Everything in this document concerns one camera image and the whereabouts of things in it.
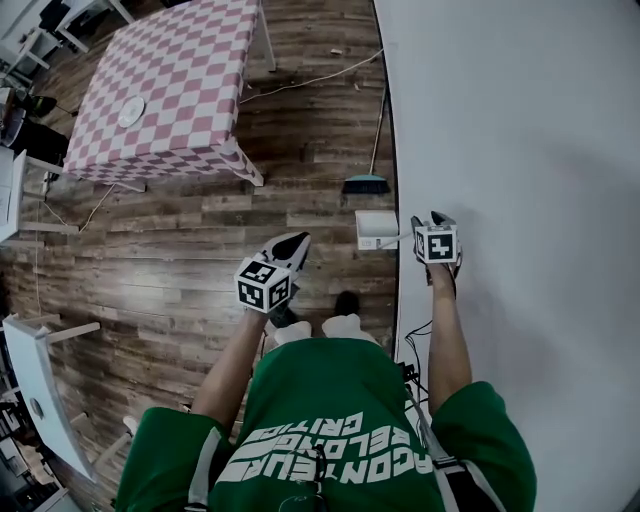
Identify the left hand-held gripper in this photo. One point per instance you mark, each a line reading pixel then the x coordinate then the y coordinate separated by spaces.
pixel 260 285

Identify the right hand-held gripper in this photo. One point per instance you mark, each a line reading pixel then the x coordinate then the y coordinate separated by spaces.
pixel 436 244

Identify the white dustpan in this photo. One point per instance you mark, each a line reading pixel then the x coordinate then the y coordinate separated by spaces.
pixel 374 227

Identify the person's right forearm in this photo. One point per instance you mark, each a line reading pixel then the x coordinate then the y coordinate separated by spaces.
pixel 449 340

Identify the person's left forearm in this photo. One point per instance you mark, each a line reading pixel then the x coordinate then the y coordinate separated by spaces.
pixel 227 365

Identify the wooden floor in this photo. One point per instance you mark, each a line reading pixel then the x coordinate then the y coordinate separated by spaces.
pixel 175 260

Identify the teal broom with black bristles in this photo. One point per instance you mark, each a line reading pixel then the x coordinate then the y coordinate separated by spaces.
pixel 366 184

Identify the person's left leg white sock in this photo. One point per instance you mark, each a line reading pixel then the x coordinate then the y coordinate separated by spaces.
pixel 295 331

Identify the person's right leg black shoe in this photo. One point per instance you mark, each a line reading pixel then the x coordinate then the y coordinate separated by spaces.
pixel 346 312

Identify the person's green printed shirt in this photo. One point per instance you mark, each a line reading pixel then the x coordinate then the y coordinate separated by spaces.
pixel 320 400

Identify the pink white checkered tablecloth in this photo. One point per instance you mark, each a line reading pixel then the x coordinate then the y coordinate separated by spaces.
pixel 165 85

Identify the white round plate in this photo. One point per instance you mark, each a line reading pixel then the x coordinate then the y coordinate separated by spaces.
pixel 131 111

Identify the white table leg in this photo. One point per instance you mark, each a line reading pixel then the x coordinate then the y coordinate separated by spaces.
pixel 266 37

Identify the black bag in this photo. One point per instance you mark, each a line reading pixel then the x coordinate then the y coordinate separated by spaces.
pixel 40 145

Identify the white side table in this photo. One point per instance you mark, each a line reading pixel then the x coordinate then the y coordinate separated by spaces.
pixel 10 195

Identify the white table with wooden legs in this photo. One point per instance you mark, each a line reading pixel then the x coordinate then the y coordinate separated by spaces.
pixel 37 380

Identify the white desk frame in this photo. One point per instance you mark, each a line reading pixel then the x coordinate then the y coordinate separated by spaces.
pixel 45 35

